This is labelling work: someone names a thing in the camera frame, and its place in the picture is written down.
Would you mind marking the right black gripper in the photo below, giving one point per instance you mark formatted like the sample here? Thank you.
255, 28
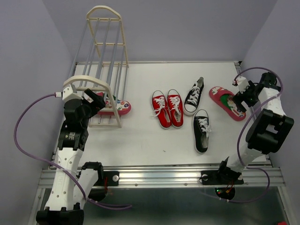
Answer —
238, 97

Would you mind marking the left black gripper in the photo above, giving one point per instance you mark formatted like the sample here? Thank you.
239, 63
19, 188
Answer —
97, 104

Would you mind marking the pink sandal with green strap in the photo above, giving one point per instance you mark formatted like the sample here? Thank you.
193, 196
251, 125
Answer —
123, 107

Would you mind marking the cream shoe shelf with metal rods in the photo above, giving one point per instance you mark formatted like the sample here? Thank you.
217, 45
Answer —
101, 62

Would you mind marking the black canvas sneaker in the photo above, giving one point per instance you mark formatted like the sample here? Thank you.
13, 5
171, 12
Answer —
201, 129
192, 99

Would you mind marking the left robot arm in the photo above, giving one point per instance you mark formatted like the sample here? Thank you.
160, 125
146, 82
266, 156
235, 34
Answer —
69, 194

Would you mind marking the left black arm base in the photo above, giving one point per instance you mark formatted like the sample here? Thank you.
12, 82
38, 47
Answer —
97, 188

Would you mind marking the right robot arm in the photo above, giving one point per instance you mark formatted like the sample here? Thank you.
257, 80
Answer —
268, 131

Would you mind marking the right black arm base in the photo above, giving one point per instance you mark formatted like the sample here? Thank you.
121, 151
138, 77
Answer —
220, 182

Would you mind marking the red canvas sneaker right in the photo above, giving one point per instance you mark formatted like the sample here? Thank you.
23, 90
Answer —
175, 106

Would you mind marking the red canvas sneaker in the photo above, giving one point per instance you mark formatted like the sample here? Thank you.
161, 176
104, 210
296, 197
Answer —
160, 109
175, 106

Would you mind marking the red canvas sneaker left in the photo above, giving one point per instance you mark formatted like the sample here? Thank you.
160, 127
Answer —
160, 109

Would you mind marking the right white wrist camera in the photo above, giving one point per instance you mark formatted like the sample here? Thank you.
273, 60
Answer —
242, 83

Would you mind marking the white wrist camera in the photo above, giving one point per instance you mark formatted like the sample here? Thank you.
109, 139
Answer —
242, 83
69, 92

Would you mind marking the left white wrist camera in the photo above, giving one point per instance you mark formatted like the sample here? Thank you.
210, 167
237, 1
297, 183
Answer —
69, 92

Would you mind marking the aluminium mounting rail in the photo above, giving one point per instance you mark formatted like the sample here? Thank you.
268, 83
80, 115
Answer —
174, 177

